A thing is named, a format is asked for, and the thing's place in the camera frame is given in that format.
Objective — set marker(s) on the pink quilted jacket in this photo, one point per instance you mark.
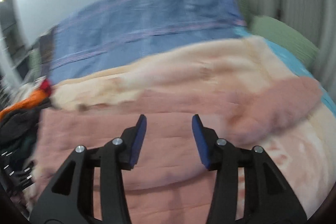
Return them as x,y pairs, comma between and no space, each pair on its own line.
169,184

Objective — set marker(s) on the red garment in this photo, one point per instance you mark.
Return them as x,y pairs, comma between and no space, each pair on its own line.
46,87

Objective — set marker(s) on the dark teal fleece garment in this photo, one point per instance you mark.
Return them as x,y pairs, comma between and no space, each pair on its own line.
16,152

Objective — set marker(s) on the blue plaid duvet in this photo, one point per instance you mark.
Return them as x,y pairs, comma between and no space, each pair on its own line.
113,33

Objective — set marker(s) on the orange jacket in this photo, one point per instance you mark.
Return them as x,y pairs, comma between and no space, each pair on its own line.
35,98

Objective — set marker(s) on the black puffer jacket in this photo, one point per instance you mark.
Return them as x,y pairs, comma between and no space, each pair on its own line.
17,123

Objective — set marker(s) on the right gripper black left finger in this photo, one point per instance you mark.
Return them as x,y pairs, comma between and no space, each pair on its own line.
68,198

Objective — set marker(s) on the green pillow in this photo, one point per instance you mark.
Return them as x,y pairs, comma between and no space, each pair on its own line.
285,36

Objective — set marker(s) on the cream orange plush blanket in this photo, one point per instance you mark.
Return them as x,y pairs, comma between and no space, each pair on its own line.
249,92

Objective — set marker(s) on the dark tree print pillow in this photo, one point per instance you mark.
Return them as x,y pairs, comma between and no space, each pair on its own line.
46,48

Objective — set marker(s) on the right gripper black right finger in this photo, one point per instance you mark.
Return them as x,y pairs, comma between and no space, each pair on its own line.
268,196

